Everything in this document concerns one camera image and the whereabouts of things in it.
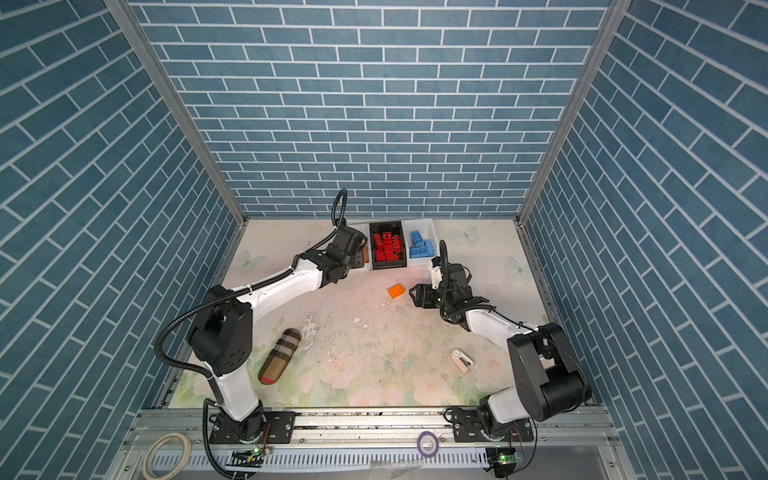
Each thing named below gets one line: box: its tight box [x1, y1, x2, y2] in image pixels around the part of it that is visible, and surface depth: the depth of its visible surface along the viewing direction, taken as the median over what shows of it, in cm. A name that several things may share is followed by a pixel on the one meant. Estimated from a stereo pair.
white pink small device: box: [451, 348, 474, 374], surface depth 85 cm
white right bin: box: [401, 218, 440, 266], surface depth 111 cm
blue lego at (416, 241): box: [410, 230, 424, 248], surface depth 111 cm
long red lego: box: [383, 232, 393, 251], surface depth 113 cm
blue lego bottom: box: [423, 239, 435, 257], surface depth 110 cm
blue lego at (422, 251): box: [409, 244, 435, 258], surface depth 108 cm
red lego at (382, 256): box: [374, 249, 399, 262], surface depth 108 cm
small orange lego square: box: [387, 283, 405, 299], surface depth 101 cm
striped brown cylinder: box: [259, 328, 301, 385], surface depth 85 cm
